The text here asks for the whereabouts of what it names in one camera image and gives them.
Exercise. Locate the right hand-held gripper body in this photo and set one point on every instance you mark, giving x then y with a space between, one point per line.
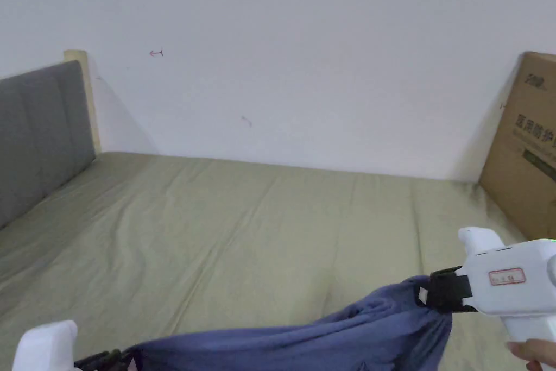
508 284

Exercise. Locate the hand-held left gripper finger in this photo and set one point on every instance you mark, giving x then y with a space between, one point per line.
97 361

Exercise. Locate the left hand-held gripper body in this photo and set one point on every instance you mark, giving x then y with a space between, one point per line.
43 347

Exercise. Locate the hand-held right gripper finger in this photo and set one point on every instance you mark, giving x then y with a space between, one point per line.
436 295
445 272

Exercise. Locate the dark blue shirt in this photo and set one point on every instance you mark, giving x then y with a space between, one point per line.
330 340

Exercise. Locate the person's right hand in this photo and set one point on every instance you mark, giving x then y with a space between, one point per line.
532 351

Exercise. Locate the brown cardboard carton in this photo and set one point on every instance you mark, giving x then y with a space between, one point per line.
521 158

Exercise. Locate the bed with pale green sheet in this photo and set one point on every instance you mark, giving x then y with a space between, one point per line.
226 232

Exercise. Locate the grey padded headboard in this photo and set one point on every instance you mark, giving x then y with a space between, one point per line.
39 136

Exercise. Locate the pale wooden headboard frame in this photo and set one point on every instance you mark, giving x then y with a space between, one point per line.
90 97

